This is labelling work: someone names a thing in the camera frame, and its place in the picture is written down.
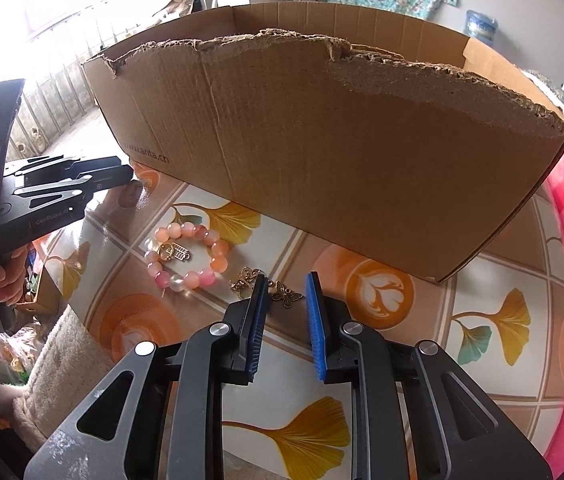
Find brown cardboard box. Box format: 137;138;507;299
80;1;564;283

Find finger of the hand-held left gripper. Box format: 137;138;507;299
26;156;123;177
13;165;134;207

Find pink bead bracelet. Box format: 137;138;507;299
144;221;231;292

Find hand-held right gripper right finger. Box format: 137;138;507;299
305;271;550;480

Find metal window railing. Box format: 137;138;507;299
6;0;163;161

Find gold butterfly charm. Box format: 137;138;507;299
230;266;305;307

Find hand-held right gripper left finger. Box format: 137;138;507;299
24;272;270;480

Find leaf patterned tablecloth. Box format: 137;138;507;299
32;157;564;480

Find grey lace-edged pillow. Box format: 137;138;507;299
522;69;564;111

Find blue water jug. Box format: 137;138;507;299
463;9;499;43

